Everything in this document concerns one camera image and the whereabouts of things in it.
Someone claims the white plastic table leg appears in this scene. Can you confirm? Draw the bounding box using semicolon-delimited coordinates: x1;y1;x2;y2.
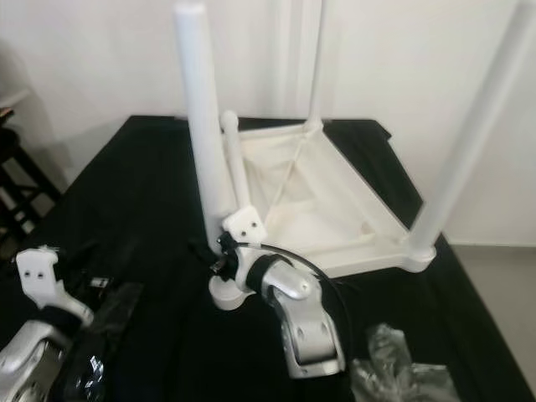
220;111;256;214
306;0;327;131
406;0;536;260
174;2;240;252

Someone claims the cream plastic children table top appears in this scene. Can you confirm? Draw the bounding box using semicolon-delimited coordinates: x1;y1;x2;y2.
208;117;438;312

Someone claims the clear plastic bag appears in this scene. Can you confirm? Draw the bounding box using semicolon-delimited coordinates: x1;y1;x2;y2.
67;281;145;402
350;325;463;402

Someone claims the black tablecloth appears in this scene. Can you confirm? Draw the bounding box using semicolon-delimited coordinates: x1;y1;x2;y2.
0;116;536;402

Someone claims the black stool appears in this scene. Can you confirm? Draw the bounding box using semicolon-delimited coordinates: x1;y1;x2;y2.
0;126;61;244

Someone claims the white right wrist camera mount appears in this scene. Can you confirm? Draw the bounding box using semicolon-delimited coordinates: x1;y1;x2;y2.
222;207;269;286

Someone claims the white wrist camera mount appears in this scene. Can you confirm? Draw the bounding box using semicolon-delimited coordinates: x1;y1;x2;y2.
222;207;269;286
14;245;95;327

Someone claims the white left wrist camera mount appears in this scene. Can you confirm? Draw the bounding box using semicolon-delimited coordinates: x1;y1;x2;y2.
14;245;95;327

